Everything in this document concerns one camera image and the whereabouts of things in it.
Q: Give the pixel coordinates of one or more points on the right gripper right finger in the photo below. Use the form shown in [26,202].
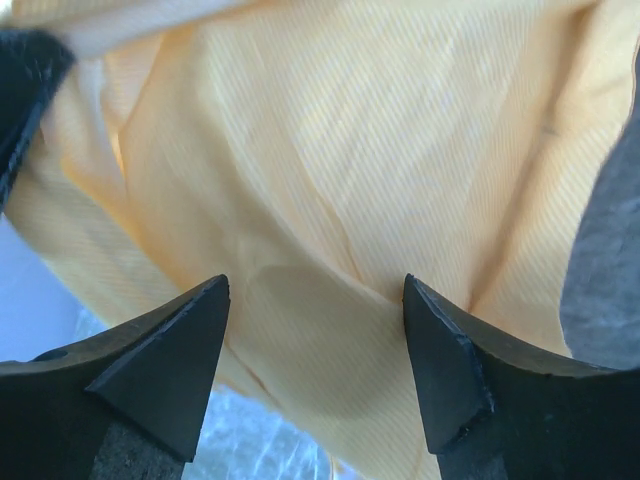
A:
[496,407]

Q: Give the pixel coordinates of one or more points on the orange Mickey Mouse pillowcase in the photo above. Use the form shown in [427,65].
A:
[317,152]

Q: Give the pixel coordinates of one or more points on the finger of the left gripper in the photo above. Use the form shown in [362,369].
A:
[34,64]

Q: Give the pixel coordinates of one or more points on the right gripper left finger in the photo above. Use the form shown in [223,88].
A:
[128,403]

